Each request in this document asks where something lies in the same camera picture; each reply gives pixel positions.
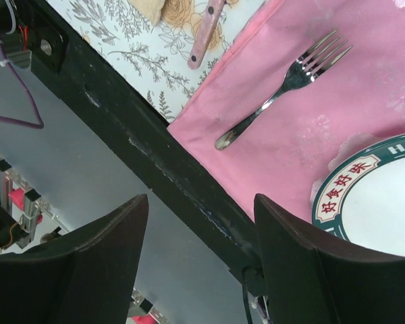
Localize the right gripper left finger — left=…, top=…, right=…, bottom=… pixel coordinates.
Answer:
left=0, top=194, right=149, bottom=324

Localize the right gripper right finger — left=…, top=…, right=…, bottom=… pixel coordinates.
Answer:
left=254, top=194, right=405, bottom=323

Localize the beige cloth napkin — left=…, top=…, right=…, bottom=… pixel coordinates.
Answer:
left=128, top=0, right=165, bottom=26

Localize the pink handled spoon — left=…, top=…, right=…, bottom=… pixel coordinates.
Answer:
left=188, top=0, right=225, bottom=70

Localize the green rimmed white plate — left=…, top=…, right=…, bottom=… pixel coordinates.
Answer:
left=312, top=134, right=405, bottom=257

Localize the pink placemat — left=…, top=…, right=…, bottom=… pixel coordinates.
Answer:
left=168, top=1, right=405, bottom=221

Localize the silver fork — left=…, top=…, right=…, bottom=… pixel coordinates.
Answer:
left=215, top=30, right=353, bottom=151

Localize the floral tablecloth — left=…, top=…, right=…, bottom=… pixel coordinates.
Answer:
left=49, top=0, right=262, bottom=123

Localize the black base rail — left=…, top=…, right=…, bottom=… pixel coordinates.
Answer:
left=30, top=1, right=266, bottom=296

